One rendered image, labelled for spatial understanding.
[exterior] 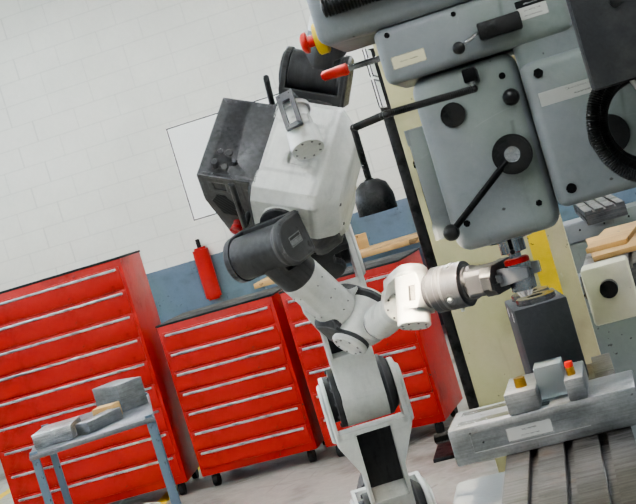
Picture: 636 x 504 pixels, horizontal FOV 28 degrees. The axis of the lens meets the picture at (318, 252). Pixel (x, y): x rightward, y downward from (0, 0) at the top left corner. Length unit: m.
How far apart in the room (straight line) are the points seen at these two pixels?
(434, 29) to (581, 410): 0.73
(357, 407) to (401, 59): 0.98
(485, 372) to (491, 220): 1.93
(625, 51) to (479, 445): 0.80
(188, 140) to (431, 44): 9.62
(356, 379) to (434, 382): 4.06
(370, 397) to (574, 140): 0.95
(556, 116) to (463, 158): 0.18
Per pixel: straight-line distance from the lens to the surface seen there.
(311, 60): 2.71
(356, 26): 2.22
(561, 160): 2.20
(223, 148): 2.62
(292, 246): 2.48
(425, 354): 6.92
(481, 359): 4.11
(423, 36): 2.21
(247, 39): 11.65
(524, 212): 2.22
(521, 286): 2.32
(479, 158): 2.22
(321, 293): 2.57
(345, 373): 2.89
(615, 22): 1.96
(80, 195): 12.13
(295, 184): 2.55
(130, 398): 5.42
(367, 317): 2.59
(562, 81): 2.20
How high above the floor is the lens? 1.49
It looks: 3 degrees down
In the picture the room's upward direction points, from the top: 17 degrees counter-clockwise
